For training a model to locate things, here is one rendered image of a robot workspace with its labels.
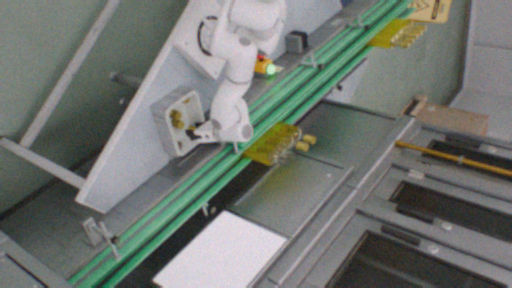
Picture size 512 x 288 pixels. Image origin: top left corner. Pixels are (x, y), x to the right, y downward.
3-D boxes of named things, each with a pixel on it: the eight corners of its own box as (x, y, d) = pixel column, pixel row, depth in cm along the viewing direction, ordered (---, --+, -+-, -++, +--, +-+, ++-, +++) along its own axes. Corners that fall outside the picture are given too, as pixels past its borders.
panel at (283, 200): (149, 286, 176) (218, 331, 156) (146, 281, 174) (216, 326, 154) (289, 150, 228) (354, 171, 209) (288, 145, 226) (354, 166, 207)
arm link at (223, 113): (237, 61, 157) (229, 107, 173) (211, 79, 149) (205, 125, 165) (257, 74, 154) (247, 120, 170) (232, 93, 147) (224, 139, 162)
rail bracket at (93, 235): (82, 243, 171) (122, 269, 158) (64, 208, 161) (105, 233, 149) (93, 234, 174) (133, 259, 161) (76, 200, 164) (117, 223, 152)
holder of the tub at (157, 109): (167, 162, 199) (181, 167, 195) (149, 106, 183) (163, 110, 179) (196, 140, 209) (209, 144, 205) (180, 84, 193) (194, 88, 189)
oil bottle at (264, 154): (235, 153, 212) (274, 168, 200) (232, 143, 209) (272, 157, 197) (243, 147, 215) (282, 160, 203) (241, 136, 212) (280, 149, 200)
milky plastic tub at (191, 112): (165, 152, 196) (179, 158, 191) (149, 106, 183) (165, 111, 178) (194, 130, 206) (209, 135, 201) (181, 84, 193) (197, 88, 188)
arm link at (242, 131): (228, 107, 160) (246, 94, 165) (207, 107, 167) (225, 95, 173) (244, 146, 166) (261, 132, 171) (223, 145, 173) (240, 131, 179)
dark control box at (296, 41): (285, 50, 245) (299, 53, 240) (283, 36, 240) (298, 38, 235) (294, 44, 250) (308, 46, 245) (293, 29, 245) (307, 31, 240)
